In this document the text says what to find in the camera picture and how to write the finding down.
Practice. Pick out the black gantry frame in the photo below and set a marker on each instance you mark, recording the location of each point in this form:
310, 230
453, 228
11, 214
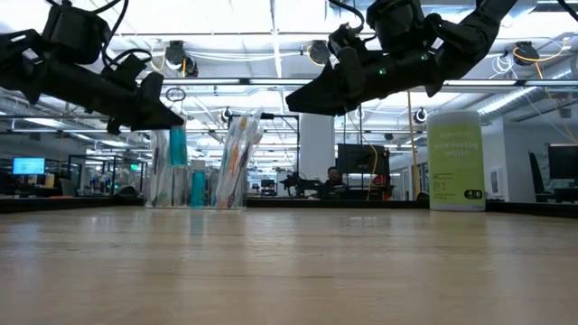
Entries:
269, 116

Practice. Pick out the person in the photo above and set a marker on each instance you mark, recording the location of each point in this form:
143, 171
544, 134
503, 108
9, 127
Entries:
334, 178

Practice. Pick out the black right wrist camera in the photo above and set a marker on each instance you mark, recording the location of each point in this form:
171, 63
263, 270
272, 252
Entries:
395, 25

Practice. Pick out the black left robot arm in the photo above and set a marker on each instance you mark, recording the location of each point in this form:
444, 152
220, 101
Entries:
18, 67

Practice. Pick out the black cage station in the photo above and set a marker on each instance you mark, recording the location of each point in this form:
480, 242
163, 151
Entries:
114, 171

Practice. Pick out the green disinfecting wipes canister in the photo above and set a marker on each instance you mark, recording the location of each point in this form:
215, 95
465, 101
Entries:
456, 158

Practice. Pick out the black background robot arm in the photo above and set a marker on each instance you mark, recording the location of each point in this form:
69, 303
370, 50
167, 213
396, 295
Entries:
293, 182

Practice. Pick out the black wide monitor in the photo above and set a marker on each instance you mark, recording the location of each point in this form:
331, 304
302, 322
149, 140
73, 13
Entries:
361, 158

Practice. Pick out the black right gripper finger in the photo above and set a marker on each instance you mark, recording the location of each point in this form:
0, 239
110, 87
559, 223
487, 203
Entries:
338, 86

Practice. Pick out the clear acrylic organizer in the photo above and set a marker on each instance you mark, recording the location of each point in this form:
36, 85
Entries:
183, 196

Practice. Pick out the black aluminium rig frame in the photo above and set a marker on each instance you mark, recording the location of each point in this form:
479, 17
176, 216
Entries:
54, 205

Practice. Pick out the yellow container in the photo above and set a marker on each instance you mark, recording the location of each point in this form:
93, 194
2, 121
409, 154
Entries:
49, 180

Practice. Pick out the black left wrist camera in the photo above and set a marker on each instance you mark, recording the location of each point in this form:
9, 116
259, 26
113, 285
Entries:
74, 34

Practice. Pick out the blue lit monitor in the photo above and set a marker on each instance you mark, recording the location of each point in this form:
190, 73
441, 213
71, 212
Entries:
28, 165

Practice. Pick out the blue mouthwash bottle white cap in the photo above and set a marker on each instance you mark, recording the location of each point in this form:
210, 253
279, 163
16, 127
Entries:
198, 189
178, 146

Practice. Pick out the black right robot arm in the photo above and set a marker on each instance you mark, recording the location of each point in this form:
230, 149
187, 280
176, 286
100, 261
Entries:
469, 31

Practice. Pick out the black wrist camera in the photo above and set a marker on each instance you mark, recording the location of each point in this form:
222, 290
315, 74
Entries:
74, 34
395, 25

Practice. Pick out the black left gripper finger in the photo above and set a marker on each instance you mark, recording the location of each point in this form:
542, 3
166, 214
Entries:
114, 126
153, 108

